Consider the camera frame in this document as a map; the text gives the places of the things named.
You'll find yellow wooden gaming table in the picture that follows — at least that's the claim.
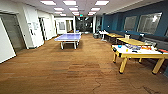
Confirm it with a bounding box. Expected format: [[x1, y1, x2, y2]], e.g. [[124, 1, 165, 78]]
[[111, 44, 168, 76]]

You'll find grey waste bin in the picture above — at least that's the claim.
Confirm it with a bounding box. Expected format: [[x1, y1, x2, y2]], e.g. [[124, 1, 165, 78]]
[[93, 32, 101, 40]]

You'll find blue ping pong table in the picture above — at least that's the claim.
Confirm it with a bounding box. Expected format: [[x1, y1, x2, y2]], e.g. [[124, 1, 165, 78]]
[[53, 32, 82, 50]]

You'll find small white table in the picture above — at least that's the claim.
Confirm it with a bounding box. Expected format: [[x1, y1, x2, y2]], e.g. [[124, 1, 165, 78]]
[[98, 30, 110, 42]]

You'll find ceiling light panel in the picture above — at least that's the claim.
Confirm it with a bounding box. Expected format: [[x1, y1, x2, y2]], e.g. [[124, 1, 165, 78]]
[[40, 0, 57, 6], [90, 7, 101, 12], [68, 7, 79, 12], [53, 7, 65, 12], [94, 0, 110, 6], [63, 0, 78, 6]]

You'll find small orange object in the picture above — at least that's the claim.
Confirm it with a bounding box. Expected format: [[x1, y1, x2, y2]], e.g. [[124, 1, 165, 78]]
[[141, 46, 153, 52]]

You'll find white room door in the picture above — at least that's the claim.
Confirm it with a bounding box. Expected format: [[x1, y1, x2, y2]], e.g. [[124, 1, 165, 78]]
[[0, 16, 17, 65]]

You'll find dark framed wall window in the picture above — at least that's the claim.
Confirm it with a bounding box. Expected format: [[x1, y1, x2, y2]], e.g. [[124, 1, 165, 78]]
[[123, 15, 138, 32], [137, 12, 164, 36]]

